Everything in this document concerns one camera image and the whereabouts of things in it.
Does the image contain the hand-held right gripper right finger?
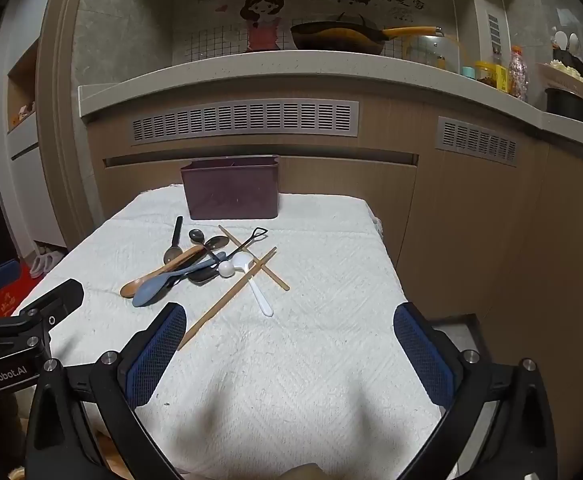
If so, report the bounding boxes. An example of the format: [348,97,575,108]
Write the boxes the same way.
[394,302,557,480]

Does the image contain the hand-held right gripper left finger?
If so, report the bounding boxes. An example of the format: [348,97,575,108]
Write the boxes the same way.
[24,302,188,480]

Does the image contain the wooden chopstick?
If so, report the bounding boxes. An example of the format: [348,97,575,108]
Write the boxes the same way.
[177,252,278,351]
[191,246,276,333]
[218,225,290,292]

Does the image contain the blue plastic spoon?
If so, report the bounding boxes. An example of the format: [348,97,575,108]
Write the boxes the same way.
[132,251,228,308]

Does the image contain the wooden spoon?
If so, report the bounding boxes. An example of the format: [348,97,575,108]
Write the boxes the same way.
[120,245,207,298]

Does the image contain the black shovel-shaped spoon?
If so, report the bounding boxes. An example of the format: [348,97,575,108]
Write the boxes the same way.
[187,226,268,283]

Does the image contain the metal spoon with white ball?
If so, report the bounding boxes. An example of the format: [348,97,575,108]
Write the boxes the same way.
[188,228,235,279]

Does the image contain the white plastic spoon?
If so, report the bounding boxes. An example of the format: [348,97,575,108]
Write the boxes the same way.
[232,252,275,317]

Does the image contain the plain metal spoon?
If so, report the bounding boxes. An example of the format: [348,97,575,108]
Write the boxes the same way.
[204,235,229,261]

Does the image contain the purple plastic utensil holder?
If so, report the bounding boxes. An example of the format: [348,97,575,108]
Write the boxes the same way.
[180,155,281,221]

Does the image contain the red floor mat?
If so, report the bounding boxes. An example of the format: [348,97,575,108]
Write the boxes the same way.
[0,265,38,322]

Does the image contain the white shelf unit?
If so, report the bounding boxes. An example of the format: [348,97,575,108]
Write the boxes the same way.
[0,5,69,251]

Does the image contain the white textured table cloth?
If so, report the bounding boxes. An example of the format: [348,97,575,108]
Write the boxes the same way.
[11,186,445,480]

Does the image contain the short grey vent grille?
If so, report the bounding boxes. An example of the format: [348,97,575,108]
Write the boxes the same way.
[435,116,518,166]

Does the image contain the long grey vent grille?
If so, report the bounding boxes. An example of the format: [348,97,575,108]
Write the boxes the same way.
[131,101,359,147]

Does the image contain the yellow container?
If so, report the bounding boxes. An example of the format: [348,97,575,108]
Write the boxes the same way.
[476,60,509,93]

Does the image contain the black pot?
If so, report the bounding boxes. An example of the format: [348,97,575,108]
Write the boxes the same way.
[544,87,583,123]

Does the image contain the clear bottle with orange cap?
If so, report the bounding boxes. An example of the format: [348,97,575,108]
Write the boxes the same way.
[508,46,529,102]

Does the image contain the glass pot lid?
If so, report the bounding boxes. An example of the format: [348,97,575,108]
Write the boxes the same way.
[405,32,461,75]

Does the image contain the black holder with white spoons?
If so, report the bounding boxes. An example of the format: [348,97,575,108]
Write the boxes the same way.
[551,30,583,88]

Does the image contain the white vented wall box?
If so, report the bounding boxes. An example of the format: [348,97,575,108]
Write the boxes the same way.
[452,0,513,78]

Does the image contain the cartoon wall sticker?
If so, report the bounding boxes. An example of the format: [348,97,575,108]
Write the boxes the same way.
[171,0,455,66]

